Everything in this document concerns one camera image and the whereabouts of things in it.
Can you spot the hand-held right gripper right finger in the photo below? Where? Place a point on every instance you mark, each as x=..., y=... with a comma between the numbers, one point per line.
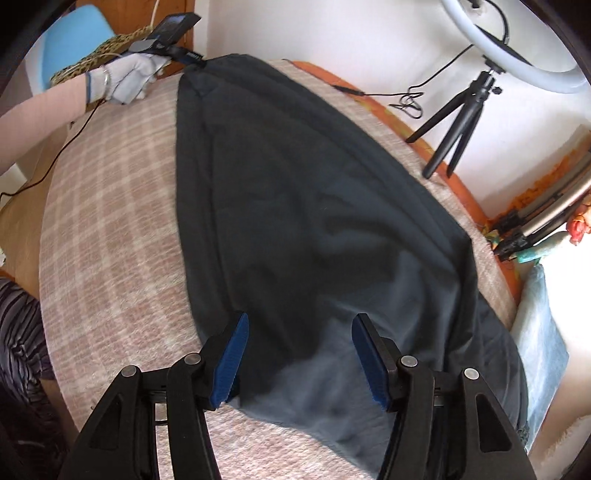
x=367, y=364

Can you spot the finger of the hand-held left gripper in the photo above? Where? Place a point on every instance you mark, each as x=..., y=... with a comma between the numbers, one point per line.
x=189, y=58

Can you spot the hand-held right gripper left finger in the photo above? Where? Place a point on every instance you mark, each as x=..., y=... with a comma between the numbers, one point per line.
x=228, y=364

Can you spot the dark grey pants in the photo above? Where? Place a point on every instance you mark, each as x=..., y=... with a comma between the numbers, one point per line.
x=300, y=207

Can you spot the person's left forearm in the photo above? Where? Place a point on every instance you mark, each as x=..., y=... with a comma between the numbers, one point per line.
x=41, y=115

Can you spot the person's left hand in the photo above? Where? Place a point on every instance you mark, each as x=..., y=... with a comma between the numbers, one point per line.
x=127, y=78

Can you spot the wooden cabinet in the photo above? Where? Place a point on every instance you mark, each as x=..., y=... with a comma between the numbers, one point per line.
x=134, y=14

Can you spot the woven straw basket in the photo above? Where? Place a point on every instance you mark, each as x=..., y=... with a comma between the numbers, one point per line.
x=99, y=53

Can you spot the light blue chair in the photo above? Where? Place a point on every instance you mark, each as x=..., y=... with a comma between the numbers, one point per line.
x=74, y=32

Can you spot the light blue jeans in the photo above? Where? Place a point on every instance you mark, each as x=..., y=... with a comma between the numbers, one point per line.
x=540, y=346

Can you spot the beige plaid blanket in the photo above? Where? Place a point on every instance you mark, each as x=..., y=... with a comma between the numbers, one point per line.
x=115, y=230

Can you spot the person's striped dark clothing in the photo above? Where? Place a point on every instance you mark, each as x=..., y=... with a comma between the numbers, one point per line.
x=23, y=332

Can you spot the folded silver tripod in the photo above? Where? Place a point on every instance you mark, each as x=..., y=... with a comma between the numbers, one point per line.
x=540, y=217

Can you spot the colourful floral scarf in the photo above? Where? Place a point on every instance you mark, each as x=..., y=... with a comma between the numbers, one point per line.
x=579, y=228

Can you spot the small black tripod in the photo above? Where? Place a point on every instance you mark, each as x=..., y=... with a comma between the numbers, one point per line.
x=455, y=120

